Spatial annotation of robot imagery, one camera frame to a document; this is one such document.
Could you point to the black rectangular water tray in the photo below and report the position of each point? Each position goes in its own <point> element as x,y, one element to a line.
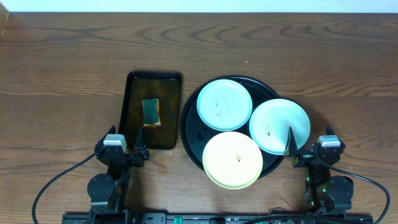
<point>146,85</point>

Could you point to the orange green scrub sponge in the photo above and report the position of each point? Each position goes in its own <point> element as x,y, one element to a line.
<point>151,112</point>

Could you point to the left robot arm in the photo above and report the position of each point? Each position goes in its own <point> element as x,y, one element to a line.
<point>107,190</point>

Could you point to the light blue plate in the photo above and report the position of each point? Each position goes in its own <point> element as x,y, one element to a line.
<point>224,105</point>

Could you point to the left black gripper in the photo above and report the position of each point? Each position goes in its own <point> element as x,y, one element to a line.
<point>130,157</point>

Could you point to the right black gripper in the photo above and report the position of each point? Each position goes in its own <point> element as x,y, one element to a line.
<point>302,157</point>

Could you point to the pale green plate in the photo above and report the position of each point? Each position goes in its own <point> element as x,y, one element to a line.
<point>270,123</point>

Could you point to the yellow plate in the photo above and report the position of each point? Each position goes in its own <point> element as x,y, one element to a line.
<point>232,160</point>

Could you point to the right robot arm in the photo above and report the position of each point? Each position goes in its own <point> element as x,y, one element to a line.
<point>327,194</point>

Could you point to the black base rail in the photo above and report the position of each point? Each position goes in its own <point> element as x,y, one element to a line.
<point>162,218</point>

